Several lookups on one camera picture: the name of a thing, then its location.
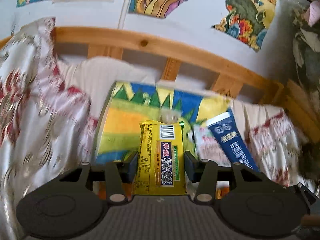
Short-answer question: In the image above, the white green snack packet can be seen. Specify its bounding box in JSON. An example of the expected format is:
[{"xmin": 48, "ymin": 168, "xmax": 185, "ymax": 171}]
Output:
[{"xmin": 193, "ymin": 125, "xmax": 231, "ymax": 167}]

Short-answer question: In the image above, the yellow snack bar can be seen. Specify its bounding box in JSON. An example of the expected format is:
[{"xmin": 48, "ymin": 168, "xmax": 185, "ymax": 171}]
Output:
[{"xmin": 133, "ymin": 121, "xmax": 186, "ymax": 196}]

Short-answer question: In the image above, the blue white sachet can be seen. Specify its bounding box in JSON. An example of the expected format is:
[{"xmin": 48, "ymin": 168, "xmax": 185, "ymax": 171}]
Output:
[{"xmin": 206, "ymin": 108, "xmax": 259, "ymax": 172}]

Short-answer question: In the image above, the orange translucent packet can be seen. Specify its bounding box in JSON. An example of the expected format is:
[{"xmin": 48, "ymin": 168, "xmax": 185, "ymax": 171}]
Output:
[{"xmin": 98, "ymin": 187, "xmax": 229, "ymax": 201}]

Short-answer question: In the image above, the clear nut bar packet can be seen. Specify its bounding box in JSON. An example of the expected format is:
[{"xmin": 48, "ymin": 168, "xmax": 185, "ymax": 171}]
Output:
[{"xmin": 158, "ymin": 108, "xmax": 182, "ymax": 125}]

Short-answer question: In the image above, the metal tray with drawing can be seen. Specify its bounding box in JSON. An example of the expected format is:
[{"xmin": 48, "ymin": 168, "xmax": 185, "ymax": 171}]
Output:
[{"xmin": 95, "ymin": 81, "xmax": 235, "ymax": 164}]

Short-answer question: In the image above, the floral satin bedspread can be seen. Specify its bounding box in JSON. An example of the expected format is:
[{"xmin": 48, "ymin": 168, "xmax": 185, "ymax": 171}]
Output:
[{"xmin": 0, "ymin": 16, "xmax": 320, "ymax": 240}]

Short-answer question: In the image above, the white pillow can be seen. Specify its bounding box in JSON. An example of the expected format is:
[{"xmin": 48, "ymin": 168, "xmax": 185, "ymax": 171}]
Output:
[{"xmin": 56, "ymin": 56, "xmax": 286, "ymax": 136}]

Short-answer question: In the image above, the landscape drawing poster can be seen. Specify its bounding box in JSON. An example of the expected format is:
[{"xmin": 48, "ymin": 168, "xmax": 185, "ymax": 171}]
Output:
[{"xmin": 212, "ymin": 0, "xmax": 277, "ymax": 51}]

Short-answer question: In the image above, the wooden bed rail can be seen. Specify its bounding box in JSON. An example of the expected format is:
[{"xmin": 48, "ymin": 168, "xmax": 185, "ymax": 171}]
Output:
[{"xmin": 0, "ymin": 26, "xmax": 286, "ymax": 106}]

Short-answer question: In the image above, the white wall pipe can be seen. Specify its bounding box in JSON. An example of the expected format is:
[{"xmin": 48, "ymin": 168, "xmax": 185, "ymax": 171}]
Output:
[{"xmin": 117, "ymin": 0, "xmax": 130, "ymax": 30}]

